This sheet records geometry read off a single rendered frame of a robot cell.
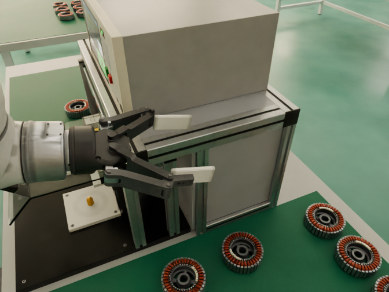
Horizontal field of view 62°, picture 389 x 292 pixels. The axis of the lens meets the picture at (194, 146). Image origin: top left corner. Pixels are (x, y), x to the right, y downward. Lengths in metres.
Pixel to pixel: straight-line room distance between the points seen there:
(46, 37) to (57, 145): 1.99
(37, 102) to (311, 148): 1.86
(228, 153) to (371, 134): 2.19
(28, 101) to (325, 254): 1.40
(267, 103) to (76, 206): 0.64
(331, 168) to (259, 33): 1.75
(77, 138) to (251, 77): 0.50
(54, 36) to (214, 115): 1.80
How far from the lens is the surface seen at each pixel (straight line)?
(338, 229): 1.03
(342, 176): 2.42
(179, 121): 0.60
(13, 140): 0.49
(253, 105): 0.83
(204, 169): 0.50
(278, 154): 0.92
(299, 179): 1.19
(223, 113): 0.79
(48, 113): 1.59
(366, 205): 2.29
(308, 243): 1.02
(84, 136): 0.50
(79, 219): 1.03
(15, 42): 2.47
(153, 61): 0.72
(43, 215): 1.10
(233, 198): 0.95
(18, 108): 1.68
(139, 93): 0.74
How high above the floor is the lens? 1.55
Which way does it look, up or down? 39 degrees down
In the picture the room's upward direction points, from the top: straight up
